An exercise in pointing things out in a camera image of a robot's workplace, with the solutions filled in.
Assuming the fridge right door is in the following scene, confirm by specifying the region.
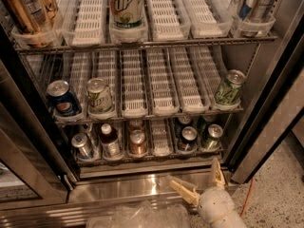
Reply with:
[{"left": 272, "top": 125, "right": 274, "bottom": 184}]
[{"left": 222, "top": 0, "right": 303, "bottom": 184}]

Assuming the copper can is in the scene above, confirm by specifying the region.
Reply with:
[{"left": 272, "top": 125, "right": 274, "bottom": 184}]
[
  {"left": 129, "top": 130, "right": 147, "bottom": 156},
  {"left": 128, "top": 120, "right": 144, "bottom": 133}
]

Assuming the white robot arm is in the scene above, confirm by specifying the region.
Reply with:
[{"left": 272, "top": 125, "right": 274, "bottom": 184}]
[{"left": 168, "top": 158, "right": 247, "bottom": 228}]

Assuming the middle wire shelf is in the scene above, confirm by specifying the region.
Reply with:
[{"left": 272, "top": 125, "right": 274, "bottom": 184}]
[{"left": 52, "top": 105, "right": 244, "bottom": 126}]

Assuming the gold can top shelf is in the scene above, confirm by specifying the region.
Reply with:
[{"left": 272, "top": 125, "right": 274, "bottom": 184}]
[{"left": 2, "top": 0, "right": 59, "bottom": 48}]

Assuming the copper can bottom rear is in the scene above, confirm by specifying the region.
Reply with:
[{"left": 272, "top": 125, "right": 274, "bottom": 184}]
[{"left": 128, "top": 120, "right": 144, "bottom": 133}]

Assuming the brown bottle white cap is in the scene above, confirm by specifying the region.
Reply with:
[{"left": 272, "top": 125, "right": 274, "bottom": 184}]
[{"left": 99, "top": 123, "right": 121, "bottom": 158}]

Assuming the wire shelf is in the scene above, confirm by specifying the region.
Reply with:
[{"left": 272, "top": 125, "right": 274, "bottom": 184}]
[
  {"left": 52, "top": 105, "right": 244, "bottom": 126},
  {"left": 15, "top": 31, "right": 278, "bottom": 55},
  {"left": 76, "top": 148, "right": 223, "bottom": 167}
]

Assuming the fridge left glass door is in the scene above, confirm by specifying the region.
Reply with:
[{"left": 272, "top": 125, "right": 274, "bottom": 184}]
[{"left": 0, "top": 28, "right": 76, "bottom": 211}]

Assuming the top wire shelf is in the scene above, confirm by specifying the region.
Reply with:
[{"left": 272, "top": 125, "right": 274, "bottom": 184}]
[{"left": 15, "top": 31, "right": 278, "bottom": 55}]

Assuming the bottom wire shelf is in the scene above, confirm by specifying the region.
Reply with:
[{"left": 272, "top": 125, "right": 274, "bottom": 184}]
[{"left": 76, "top": 148, "right": 223, "bottom": 167}]

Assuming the silver can bottom front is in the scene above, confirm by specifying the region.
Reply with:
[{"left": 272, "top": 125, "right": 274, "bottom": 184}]
[{"left": 71, "top": 133, "right": 93, "bottom": 159}]

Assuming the white 7up can middle shelf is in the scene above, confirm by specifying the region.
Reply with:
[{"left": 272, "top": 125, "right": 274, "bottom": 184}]
[{"left": 86, "top": 78, "right": 113, "bottom": 114}]

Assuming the blue pepsi can bottom front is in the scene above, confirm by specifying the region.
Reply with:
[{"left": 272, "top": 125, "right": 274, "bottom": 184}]
[{"left": 178, "top": 126, "right": 198, "bottom": 152}]

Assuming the green can bottom rear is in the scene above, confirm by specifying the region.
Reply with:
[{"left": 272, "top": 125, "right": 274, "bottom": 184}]
[{"left": 197, "top": 115, "right": 216, "bottom": 135}]

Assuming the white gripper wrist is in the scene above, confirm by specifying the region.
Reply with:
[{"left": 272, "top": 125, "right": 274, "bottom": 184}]
[{"left": 169, "top": 158, "right": 237, "bottom": 222}]

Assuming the white 7up can shelf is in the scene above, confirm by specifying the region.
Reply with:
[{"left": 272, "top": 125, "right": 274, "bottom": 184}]
[
  {"left": 86, "top": 78, "right": 113, "bottom": 114},
  {"left": 109, "top": 0, "right": 143, "bottom": 29}
]

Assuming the silver can bottom rear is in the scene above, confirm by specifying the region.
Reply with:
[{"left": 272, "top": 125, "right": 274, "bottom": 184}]
[{"left": 78, "top": 123, "right": 99, "bottom": 146}]

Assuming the orange cable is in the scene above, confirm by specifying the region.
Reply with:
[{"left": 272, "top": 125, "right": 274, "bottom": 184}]
[{"left": 239, "top": 177, "right": 256, "bottom": 219}]

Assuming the silver can top right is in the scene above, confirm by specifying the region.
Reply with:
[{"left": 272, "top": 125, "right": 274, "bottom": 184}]
[{"left": 246, "top": 0, "right": 275, "bottom": 23}]

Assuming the white 7up can top shelf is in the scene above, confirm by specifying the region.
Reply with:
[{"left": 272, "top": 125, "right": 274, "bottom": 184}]
[{"left": 109, "top": 0, "right": 143, "bottom": 29}]

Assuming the blue pepsi can middle shelf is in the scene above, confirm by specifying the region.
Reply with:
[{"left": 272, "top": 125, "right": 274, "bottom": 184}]
[{"left": 47, "top": 80, "right": 82, "bottom": 117}]

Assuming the blue pepsi can bottom rear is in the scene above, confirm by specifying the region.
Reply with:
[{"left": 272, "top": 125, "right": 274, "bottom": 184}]
[{"left": 175, "top": 116, "right": 193, "bottom": 138}]

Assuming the green can middle shelf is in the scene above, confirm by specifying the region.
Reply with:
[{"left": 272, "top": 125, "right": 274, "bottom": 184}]
[{"left": 215, "top": 69, "right": 246, "bottom": 105}]

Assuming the blue pepsi can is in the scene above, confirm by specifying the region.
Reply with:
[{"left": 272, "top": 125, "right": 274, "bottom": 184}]
[
  {"left": 175, "top": 116, "right": 193, "bottom": 138},
  {"left": 178, "top": 126, "right": 198, "bottom": 152}
]

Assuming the green can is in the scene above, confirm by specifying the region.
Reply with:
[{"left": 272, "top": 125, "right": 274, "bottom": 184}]
[
  {"left": 197, "top": 115, "right": 216, "bottom": 135},
  {"left": 201, "top": 123, "right": 223, "bottom": 150}
]

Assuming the copper can bottom front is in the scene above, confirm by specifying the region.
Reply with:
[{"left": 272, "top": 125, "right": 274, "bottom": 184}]
[{"left": 129, "top": 130, "right": 147, "bottom": 156}]

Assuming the green can bottom front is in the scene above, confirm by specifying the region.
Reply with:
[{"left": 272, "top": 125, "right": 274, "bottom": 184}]
[{"left": 201, "top": 123, "right": 223, "bottom": 150}]

